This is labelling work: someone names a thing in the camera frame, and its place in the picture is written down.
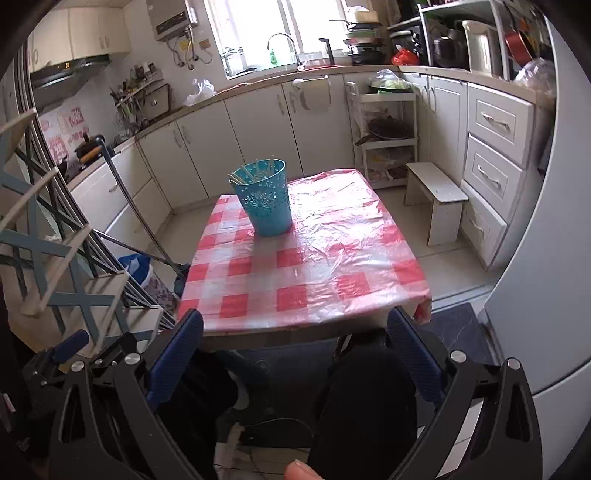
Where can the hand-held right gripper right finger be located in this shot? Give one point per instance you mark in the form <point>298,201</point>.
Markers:
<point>413,355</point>

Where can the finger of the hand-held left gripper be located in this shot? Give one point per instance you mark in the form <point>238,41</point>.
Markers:
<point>69,346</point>

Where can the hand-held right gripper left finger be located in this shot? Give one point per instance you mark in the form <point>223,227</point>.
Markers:
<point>178,357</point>

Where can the teal perforated plastic basket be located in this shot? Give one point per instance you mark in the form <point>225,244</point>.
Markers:
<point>270,207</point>

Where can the bundle of wooden chopsticks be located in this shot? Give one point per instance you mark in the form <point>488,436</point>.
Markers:
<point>256,171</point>

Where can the person's right hand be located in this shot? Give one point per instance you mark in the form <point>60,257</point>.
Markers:
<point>301,470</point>

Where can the person's left leg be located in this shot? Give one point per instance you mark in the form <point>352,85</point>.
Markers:
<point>198,415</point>

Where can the person's leg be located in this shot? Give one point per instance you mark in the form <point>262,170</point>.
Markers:
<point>364,406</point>
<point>198,415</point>

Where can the floral waste bin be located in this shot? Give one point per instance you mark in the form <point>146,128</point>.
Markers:
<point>161,295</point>

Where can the person's right leg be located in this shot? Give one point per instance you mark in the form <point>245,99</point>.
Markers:
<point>364,406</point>

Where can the cream and grey folding rack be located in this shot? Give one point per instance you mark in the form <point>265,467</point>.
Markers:
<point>60,258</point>

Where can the red white checkered tablecloth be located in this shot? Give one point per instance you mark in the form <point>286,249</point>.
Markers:
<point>323,258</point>

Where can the white refrigerator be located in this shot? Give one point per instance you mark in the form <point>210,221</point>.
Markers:
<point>545,277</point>

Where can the white wooden stool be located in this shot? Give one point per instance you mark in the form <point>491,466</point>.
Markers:
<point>436,184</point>

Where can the white trolley rack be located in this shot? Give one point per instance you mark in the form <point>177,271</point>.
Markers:
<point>411,138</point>

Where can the dark frying pan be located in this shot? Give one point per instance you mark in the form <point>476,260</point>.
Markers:
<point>388,129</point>

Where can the cream kitchen base cabinets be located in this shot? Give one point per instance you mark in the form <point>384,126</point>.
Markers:
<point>258,134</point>

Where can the kitchen utensil rack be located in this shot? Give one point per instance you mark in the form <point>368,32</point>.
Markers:
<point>138,104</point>

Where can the steel range hood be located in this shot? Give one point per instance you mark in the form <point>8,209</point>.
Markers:
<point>69,74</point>

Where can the bag of green vegetables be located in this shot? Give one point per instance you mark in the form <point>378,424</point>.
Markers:
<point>390,83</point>

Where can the red plastic bag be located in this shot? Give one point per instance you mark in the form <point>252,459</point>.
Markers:
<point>405,57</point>

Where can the clear plastic bag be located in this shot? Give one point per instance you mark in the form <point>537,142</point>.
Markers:
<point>538,78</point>

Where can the steel pot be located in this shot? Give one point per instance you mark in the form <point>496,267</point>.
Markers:
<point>448,48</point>

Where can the green dish soap bottle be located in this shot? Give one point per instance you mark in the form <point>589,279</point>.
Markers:
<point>274,57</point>

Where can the white plastic container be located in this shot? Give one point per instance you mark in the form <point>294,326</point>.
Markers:
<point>480,46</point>

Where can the stack of dishes and pans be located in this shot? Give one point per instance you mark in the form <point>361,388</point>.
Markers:
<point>364,39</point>

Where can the chrome kitchen faucet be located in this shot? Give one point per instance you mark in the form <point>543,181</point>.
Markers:
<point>295,50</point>

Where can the red pan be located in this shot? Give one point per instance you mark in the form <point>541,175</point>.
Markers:
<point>519,46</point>

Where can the kitchen window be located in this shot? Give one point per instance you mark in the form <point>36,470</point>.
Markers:
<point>249,27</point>

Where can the white storage shelf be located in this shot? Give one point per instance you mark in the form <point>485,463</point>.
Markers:
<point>501,27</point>

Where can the white water heater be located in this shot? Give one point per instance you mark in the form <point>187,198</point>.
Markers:
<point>171,18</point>

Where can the grey metal folding frame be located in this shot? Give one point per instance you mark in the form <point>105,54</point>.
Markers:
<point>92,240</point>

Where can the cream wall cabinets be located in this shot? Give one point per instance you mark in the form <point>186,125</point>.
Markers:
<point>83,32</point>

